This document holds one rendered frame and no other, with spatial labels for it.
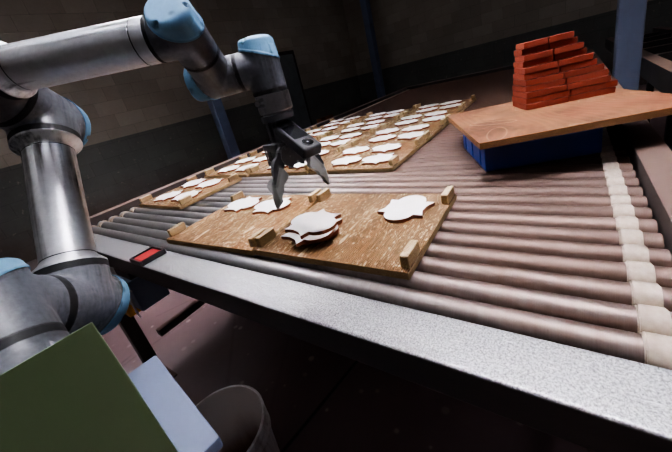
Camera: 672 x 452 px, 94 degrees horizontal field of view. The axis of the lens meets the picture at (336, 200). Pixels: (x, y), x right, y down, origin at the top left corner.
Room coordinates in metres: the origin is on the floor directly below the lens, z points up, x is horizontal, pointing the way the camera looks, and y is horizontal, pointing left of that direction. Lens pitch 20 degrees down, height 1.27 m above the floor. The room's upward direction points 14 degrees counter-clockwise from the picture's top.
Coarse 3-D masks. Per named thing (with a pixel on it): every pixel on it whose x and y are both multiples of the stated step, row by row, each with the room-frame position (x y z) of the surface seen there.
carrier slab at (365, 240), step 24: (360, 216) 0.75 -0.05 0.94; (432, 216) 0.65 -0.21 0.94; (288, 240) 0.71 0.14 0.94; (336, 240) 0.65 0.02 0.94; (360, 240) 0.62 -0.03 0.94; (384, 240) 0.59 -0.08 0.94; (408, 240) 0.57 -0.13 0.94; (336, 264) 0.56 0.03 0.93; (360, 264) 0.53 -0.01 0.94; (384, 264) 0.51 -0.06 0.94
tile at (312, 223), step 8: (304, 216) 0.75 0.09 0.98; (312, 216) 0.73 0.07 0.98; (320, 216) 0.72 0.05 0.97; (328, 216) 0.71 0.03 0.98; (336, 216) 0.70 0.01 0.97; (296, 224) 0.71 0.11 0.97; (304, 224) 0.70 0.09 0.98; (312, 224) 0.69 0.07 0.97; (320, 224) 0.67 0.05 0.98; (328, 224) 0.66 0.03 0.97; (336, 224) 0.67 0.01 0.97; (296, 232) 0.67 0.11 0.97; (304, 232) 0.65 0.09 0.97; (312, 232) 0.65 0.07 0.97; (320, 232) 0.64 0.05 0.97
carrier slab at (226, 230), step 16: (224, 208) 1.12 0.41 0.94; (288, 208) 0.95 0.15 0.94; (304, 208) 0.91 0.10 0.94; (192, 224) 1.03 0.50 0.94; (208, 224) 0.99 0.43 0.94; (224, 224) 0.95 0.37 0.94; (240, 224) 0.91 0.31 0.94; (256, 224) 0.88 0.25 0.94; (272, 224) 0.85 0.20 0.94; (176, 240) 0.92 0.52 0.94; (192, 240) 0.88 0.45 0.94; (208, 240) 0.85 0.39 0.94; (224, 240) 0.82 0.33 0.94; (240, 240) 0.79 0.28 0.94
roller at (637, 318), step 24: (312, 264) 0.61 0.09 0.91; (432, 288) 0.44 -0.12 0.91; (456, 288) 0.42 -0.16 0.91; (480, 288) 0.40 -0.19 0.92; (504, 288) 0.39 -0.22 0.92; (552, 312) 0.33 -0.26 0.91; (576, 312) 0.32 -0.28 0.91; (600, 312) 0.31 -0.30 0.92; (624, 312) 0.29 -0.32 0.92; (648, 312) 0.28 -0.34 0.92
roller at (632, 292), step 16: (128, 224) 1.36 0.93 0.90; (144, 224) 1.26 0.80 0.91; (160, 224) 1.19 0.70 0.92; (432, 272) 0.49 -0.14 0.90; (448, 272) 0.47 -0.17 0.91; (464, 272) 0.46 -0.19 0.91; (480, 272) 0.44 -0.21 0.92; (496, 272) 0.43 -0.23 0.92; (512, 272) 0.42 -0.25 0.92; (528, 272) 0.41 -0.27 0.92; (544, 272) 0.40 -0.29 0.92; (528, 288) 0.39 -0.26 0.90; (544, 288) 0.38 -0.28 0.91; (560, 288) 0.37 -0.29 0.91; (576, 288) 0.36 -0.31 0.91; (592, 288) 0.35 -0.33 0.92; (608, 288) 0.34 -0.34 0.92; (624, 288) 0.33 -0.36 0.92; (640, 288) 0.32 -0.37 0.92; (656, 288) 0.31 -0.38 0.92; (656, 304) 0.30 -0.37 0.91
